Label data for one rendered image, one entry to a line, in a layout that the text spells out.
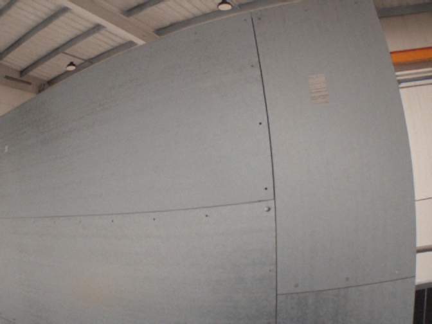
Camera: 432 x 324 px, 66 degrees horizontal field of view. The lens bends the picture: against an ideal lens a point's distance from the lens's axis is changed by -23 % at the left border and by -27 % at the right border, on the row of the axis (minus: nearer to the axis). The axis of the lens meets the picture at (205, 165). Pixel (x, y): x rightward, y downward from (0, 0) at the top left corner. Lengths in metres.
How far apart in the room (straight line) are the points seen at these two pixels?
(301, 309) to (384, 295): 0.24
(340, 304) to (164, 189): 0.61
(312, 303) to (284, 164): 0.38
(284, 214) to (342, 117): 0.28
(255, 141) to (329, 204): 0.26
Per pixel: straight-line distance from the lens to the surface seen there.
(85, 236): 1.43
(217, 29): 1.24
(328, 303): 1.02
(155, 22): 10.65
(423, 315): 5.67
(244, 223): 1.08
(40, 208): 1.67
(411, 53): 9.75
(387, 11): 10.58
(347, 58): 1.07
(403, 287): 1.00
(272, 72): 1.11
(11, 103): 12.92
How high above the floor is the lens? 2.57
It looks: 10 degrees up
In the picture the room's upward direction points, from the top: 3 degrees counter-clockwise
